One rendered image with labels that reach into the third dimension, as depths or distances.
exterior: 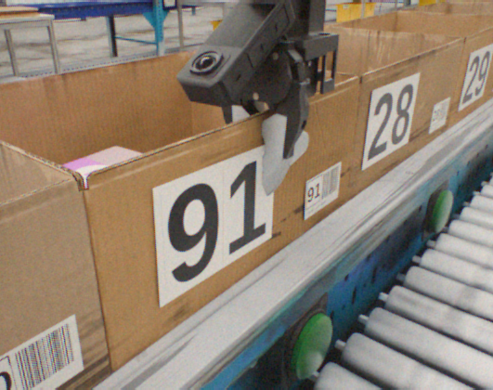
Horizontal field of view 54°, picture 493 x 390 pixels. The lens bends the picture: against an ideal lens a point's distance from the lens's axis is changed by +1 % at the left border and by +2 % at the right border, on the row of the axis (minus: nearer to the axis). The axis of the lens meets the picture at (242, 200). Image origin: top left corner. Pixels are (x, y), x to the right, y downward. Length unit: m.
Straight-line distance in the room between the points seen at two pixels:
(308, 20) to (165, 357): 0.31
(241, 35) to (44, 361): 0.27
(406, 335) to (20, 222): 0.50
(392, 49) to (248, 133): 0.62
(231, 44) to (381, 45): 0.66
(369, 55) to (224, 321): 0.73
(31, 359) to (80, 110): 0.38
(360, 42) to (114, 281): 0.79
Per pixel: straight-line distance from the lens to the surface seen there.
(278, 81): 0.43
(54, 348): 0.37
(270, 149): 0.45
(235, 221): 0.45
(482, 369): 0.66
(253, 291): 0.47
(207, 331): 0.43
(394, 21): 1.42
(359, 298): 0.75
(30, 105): 0.63
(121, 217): 0.36
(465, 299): 0.77
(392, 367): 0.63
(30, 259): 0.33
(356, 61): 1.06
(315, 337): 0.51
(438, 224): 0.83
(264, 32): 0.40
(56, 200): 0.32
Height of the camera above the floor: 1.17
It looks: 26 degrees down
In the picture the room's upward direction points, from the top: straight up
